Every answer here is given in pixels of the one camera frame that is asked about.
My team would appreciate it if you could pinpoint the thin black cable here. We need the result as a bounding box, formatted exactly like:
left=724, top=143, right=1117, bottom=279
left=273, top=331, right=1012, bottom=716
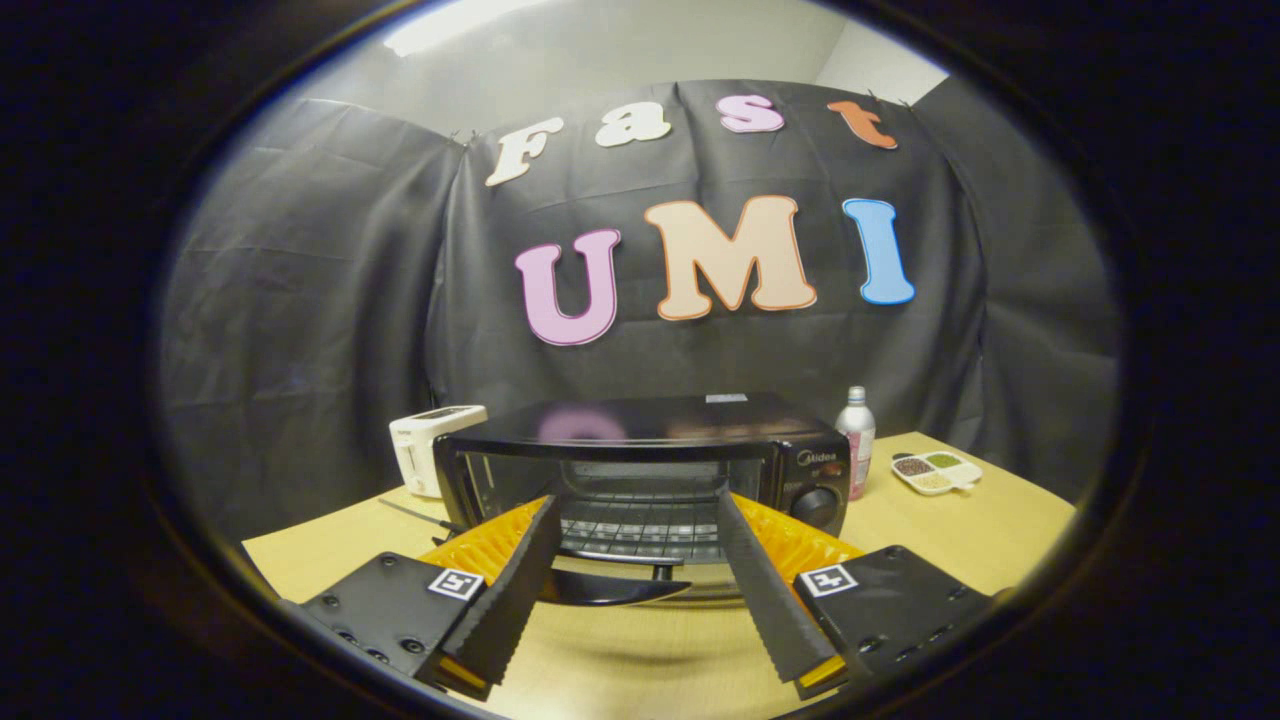
left=378, top=497, right=467, bottom=536

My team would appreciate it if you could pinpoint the silver bottle with pink label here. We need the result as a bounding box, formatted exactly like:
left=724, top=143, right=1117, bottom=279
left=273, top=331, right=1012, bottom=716
left=836, top=386, right=877, bottom=501

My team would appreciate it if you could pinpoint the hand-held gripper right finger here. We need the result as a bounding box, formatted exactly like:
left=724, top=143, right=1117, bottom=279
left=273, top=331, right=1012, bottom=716
left=716, top=486, right=993, bottom=701

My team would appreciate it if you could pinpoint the white divided dish with spices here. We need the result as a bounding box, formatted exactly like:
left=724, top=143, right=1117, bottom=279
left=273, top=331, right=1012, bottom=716
left=890, top=451, right=983, bottom=497

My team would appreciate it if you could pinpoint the white pop-up toaster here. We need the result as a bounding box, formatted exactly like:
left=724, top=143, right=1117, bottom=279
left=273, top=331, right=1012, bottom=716
left=389, top=405, right=489, bottom=500

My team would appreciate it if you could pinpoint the black toaster oven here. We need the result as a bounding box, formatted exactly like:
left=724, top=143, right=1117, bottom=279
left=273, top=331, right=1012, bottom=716
left=433, top=392, right=852, bottom=608

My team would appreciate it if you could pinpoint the black backdrop cloth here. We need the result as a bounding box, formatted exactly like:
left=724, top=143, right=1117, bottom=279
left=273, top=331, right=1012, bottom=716
left=158, top=80, right=1123, bottom=546

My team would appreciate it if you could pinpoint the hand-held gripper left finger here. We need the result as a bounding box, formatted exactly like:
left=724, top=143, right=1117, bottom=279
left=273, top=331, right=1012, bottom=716
left=281, top=494, right=563, bottom=702

